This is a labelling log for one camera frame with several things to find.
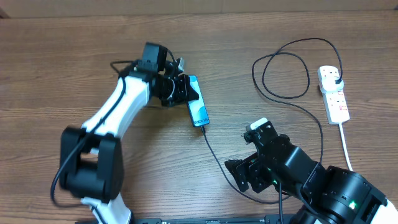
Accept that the smartphone with teal screen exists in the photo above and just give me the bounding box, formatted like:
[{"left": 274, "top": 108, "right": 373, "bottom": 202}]
[{"left": 187, "top": 75, "right": 210, "bottom": 128}]

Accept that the white charger plug adapter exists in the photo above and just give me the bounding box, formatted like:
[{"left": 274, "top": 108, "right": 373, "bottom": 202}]
[{"left": 320, "top": 77, "right": 345, "bottom": 94}]

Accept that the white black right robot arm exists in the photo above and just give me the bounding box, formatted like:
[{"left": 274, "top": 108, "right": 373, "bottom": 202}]
[{"left": 224, "top": 118, "right": 397, "bottom": 224}]

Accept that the white power strip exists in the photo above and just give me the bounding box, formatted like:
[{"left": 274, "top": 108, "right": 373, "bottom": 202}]
[{"left": 317, "top": 65, "right": 350, "bottom": 124}]

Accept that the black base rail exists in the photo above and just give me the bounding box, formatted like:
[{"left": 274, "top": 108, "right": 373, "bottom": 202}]
[{"left": 74, "top": 213, "right": 299, "bottom": 224}]

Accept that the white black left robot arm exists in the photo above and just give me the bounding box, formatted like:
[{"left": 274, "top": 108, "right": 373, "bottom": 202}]
[{"left": 50, "top": 42, "right": 210, "bottom": 223}]

